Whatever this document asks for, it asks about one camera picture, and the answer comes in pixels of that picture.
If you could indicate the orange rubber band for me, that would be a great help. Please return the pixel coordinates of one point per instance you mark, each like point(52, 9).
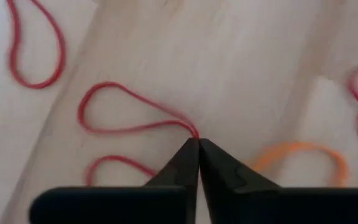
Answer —
point(297, 145)

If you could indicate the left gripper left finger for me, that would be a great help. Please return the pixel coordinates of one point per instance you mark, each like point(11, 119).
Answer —
point(185, 168)

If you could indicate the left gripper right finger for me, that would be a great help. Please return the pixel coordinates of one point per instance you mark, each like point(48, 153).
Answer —
point(219, 174)

